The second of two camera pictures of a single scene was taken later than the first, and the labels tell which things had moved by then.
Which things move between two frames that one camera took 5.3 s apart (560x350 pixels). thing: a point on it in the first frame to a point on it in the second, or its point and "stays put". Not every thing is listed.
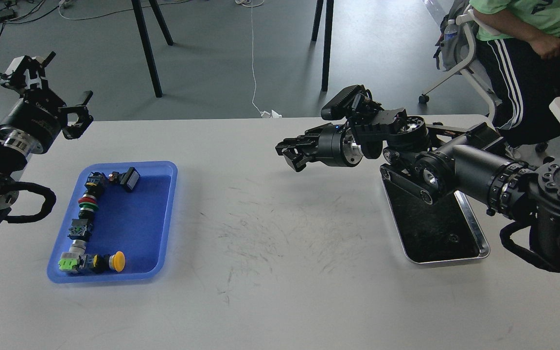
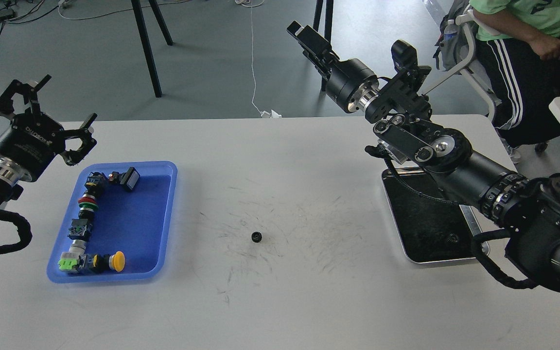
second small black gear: x=454 y=237 stays put
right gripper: x=334 y=148 to x=350 y=83
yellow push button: x=102 y=263 stays put
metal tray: x=446 y=230 stays put
